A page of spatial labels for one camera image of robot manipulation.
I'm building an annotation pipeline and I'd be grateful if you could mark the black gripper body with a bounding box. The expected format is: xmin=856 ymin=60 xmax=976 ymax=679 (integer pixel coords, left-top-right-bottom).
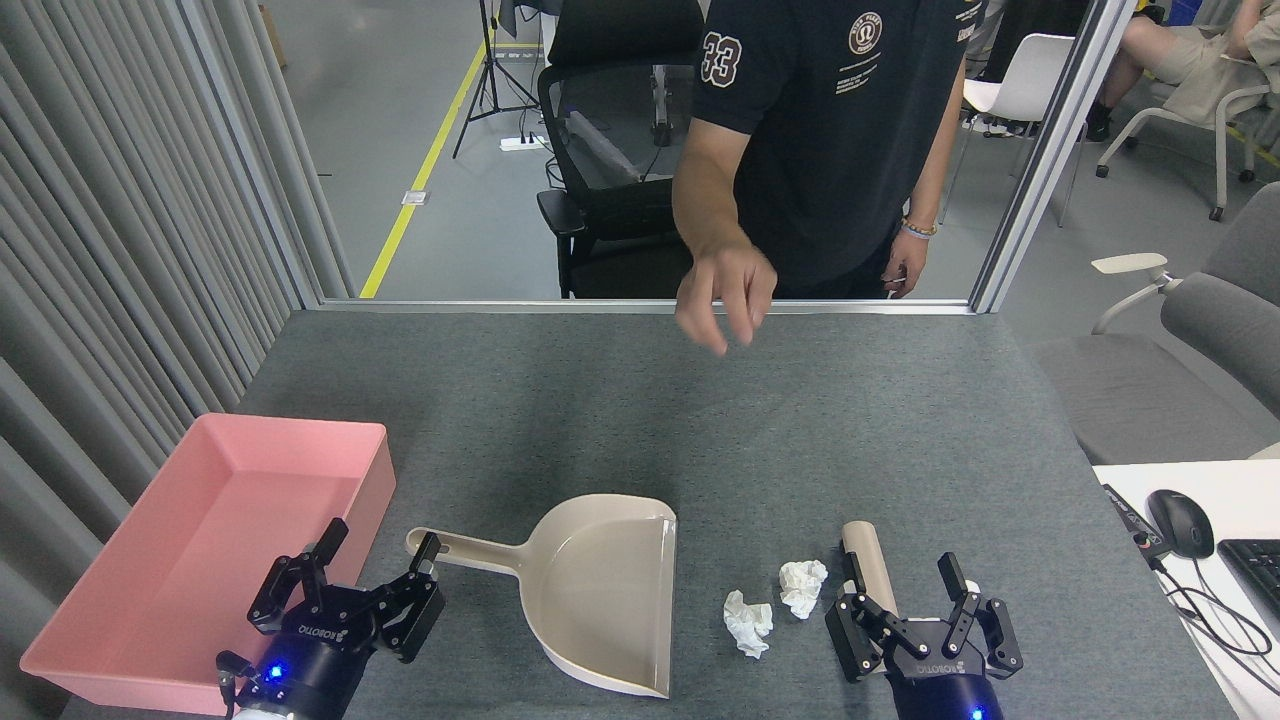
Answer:
xmin=885 ymin=618 xmax=1007 ymax=720
xmin=232 ymin=588 xmax=401 ymax=720

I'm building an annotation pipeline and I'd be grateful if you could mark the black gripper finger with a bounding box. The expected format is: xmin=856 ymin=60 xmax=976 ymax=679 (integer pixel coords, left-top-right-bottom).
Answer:
xmin=937 ymin=553 xmax=1023 ymax=681
xmin=825 ymin=545 xmax=909 ymax=684
xmin=372 ymin=533 xmax=446 ymax=663
xmin=248 ymin=518 xmax=349 ymax=636

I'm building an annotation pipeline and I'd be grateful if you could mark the beige hand brush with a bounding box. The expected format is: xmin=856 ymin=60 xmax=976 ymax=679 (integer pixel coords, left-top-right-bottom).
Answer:
xmin=840 ymin=520 xmax=901 ymax=626

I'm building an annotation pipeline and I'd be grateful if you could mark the white paper ball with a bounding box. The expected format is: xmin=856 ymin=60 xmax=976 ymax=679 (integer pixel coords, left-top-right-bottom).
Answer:
xmin=779 ymin=559 xmax=829 ymax=620
xmin=723 ymin=589 xmax=774 ymax=660

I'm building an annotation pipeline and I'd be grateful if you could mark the beige plastic dustpan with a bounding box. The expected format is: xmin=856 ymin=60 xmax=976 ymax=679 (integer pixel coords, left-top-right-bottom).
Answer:
xmin=405 ymin=493 xmax=678 ymax=699

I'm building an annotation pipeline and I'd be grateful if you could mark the black computer mouse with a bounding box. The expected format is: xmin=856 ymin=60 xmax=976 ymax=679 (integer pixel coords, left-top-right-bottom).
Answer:
xmin=1146 ymin=489 xmax=1216 ymax=560

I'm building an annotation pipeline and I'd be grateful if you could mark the pink plastic bin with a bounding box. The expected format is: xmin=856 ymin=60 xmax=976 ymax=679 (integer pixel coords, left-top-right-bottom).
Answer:
xmin=20 ymin=413 xmax=397 ymax=717

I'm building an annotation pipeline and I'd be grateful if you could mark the person's right hand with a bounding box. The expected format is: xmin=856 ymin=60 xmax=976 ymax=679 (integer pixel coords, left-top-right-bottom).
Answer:
xmin=675 ymin=240 xmax=779 ymax=358

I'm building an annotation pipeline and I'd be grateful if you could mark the person's left hand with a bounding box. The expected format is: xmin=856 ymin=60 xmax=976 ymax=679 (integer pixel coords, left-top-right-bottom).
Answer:
xmin=882 ymin=232 xmax=930 ymax=299

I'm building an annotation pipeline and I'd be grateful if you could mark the black control box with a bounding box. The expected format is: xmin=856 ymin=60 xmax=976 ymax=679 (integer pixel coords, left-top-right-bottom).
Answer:
xmin=1102 ymin=484 xmax=1171 ymax=561

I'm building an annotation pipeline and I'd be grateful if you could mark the black keyboard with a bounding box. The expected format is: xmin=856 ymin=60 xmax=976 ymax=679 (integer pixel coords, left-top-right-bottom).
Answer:
xmin=1217 ymin=539 xmax=1280 ymax=621

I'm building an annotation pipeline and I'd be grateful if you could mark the white desk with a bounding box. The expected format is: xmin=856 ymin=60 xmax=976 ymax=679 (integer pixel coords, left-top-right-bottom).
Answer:
xmin=1092 ymin=460 xmax=1280 ymax=720

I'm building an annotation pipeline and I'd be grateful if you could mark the grey upholstered chair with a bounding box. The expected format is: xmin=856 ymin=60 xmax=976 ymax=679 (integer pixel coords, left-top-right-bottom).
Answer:
xmin=1030 ymin=182 xmax=1280 ymax=466

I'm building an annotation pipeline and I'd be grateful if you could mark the person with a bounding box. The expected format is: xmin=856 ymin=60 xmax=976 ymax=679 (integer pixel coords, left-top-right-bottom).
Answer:
xmin=1085 ymin=0 xmax=1280 ymax=143
xmin=672 ymin=0 xmax=986 ymax=301

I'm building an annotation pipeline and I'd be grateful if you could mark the black mesh office chair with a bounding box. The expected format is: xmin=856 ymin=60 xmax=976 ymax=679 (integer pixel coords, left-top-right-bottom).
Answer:
xmin=537 ymin=0 xmax=706 ymax=299

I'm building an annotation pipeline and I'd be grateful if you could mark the white plastic chair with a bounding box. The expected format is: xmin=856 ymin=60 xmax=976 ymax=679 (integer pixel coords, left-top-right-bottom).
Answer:
xmin=940 ymin=33 xmax=1076 ymax=226

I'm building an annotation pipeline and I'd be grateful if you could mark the black tripod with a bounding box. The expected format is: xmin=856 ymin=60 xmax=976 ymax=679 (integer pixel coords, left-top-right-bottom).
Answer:
xmin=452 ymin=0 xmax=541 ymax=159

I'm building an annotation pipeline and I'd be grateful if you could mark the black desk cable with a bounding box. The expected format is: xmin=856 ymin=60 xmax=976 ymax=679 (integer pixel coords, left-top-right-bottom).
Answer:
xmin=1148 ymin=555 xmax=1280 ymax=693

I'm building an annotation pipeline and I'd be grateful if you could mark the silver aluminium post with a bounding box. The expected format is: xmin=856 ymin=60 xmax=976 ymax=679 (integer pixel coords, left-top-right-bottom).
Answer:
xmin=970 ymin=0 xmax=1141 ymax=314

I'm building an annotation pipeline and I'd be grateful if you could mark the white frame armchair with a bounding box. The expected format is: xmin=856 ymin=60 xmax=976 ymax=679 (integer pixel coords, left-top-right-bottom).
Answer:
xmin=1095 ymin=85 xmax=1280 ymax=223

